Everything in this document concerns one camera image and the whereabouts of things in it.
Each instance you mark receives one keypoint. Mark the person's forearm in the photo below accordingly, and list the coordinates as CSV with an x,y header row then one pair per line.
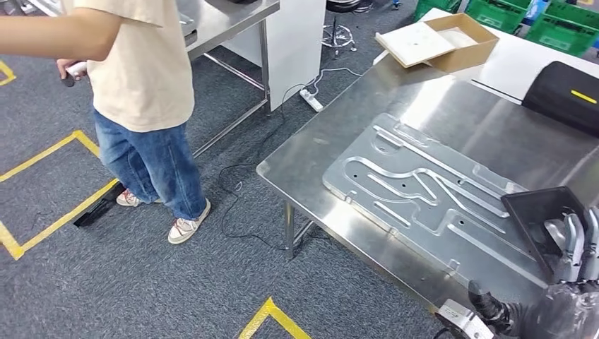
x,y
56,35

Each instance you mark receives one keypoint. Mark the white table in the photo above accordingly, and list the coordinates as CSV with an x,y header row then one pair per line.
x,y
510,65

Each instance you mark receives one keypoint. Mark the office chair star base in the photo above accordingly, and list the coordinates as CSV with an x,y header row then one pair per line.
x,y
339,37

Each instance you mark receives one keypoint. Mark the flat black floor object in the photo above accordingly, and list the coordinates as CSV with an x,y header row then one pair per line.
x,y
96,210

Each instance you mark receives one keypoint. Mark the person's hand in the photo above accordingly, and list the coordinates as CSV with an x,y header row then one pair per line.
x,y
65,66

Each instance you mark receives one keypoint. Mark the stainless steel workbench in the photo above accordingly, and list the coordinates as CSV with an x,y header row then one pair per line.
x,y
318,159

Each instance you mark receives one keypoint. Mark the white power strip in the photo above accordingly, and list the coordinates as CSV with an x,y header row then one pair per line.
x,y
311,100

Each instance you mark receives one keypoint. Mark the open cardboard box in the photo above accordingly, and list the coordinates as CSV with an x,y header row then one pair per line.
x,y
468,58

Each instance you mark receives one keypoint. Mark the white cabinet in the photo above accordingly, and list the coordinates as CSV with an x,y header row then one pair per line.
x,y
295,51

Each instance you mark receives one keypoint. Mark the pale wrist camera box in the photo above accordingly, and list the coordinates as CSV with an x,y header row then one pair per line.
x,y
461,320

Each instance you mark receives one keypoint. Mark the black case yellow label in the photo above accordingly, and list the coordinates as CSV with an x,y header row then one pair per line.
x,y
557,107

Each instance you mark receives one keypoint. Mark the long black plastic panel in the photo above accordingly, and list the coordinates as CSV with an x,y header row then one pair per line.
x,y
529,210

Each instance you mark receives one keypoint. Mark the stamped sheet metal panel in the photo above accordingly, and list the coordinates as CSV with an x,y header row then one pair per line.
x,y
421,187

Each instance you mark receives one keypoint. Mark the small black handheld device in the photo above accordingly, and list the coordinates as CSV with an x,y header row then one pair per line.
x,y
70,77

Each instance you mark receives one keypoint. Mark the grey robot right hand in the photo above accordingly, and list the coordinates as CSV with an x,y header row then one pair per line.
x,y
561,313

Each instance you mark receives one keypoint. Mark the green plastic crate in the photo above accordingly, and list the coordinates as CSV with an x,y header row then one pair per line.
x,y
496,14
561,28
437,7

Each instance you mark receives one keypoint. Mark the person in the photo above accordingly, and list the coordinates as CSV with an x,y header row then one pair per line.
x,y
145,70

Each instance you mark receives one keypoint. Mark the white foam sheet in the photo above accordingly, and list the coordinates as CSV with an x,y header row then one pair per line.
x,y
414,44

